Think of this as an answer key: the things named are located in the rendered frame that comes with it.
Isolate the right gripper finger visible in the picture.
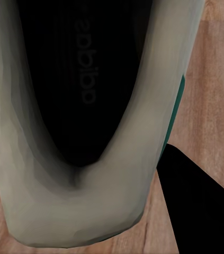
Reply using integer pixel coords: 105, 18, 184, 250
156, 144, 224, 254

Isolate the gym shoe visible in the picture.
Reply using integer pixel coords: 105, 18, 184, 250
0, 0, 205, 248

